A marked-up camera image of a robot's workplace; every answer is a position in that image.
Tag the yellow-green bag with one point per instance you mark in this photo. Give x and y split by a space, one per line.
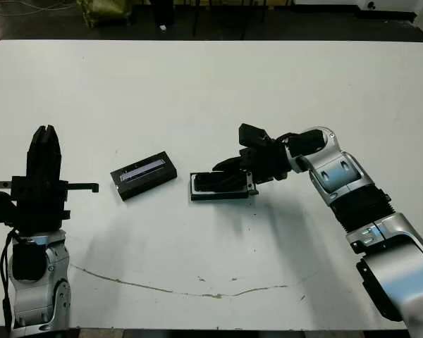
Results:
104 12

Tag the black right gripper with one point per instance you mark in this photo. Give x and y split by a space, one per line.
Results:
268 162

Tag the black upright stand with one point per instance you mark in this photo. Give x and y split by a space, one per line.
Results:
162 12

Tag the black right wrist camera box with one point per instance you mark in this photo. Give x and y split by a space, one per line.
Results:
250 135

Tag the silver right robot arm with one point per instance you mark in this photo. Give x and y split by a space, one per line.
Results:
345 172

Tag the slim black camera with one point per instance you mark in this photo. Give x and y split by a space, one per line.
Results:
208 179

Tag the white appliance with black knob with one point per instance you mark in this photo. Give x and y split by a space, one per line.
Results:
398 4

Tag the black box lid silver print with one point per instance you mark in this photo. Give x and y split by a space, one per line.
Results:
144 176

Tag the black box with white insert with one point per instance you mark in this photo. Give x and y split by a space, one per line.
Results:
215 198

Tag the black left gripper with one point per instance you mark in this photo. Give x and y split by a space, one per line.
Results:
42 204

